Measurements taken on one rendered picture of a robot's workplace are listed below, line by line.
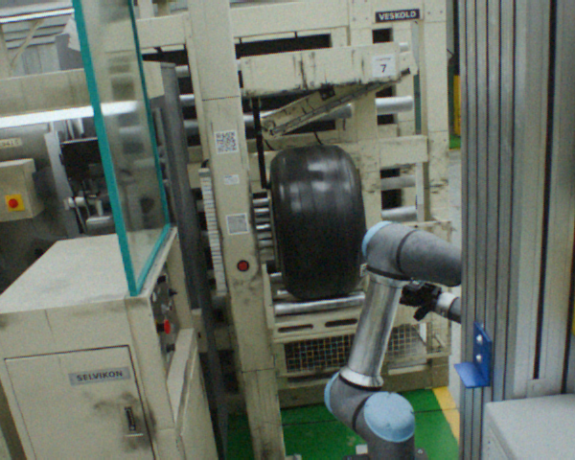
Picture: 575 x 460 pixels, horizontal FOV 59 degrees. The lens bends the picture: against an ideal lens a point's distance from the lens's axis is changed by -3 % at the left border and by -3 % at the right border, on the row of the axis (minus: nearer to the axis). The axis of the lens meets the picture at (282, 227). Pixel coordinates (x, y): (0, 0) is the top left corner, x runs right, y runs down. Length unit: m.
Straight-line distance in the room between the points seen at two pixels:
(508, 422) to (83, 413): 1.00
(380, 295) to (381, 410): 0.27
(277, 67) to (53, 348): 1.26
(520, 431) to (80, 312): 0.94
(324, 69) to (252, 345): 1.08
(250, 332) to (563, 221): 1.43
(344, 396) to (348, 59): 1.24
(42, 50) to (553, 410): 11.76
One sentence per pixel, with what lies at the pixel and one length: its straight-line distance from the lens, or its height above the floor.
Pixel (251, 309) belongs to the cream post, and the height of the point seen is 0.89.
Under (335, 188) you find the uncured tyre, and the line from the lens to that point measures 1.69.
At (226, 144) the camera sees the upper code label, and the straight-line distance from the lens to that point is 1.77.
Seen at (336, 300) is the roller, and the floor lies 0.91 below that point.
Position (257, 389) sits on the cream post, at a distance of 2.13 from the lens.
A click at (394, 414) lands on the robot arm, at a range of 1.29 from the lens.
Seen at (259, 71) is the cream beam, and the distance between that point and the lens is 2.02.
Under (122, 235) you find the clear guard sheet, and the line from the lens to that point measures 1.19.
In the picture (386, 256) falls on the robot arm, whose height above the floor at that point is 1.27.
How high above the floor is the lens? 1.74
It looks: 17 degrees down
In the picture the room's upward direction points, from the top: 6 degrees counter-clockwise
